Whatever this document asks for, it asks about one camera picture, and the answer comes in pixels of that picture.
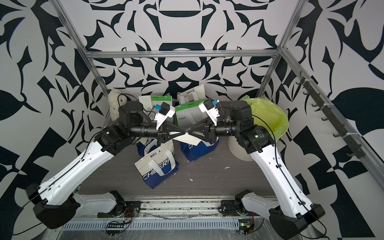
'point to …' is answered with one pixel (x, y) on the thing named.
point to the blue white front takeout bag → (159, 166)
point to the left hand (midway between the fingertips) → (183, 128)
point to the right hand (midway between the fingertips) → (191, 129)
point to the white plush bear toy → (116, 99)
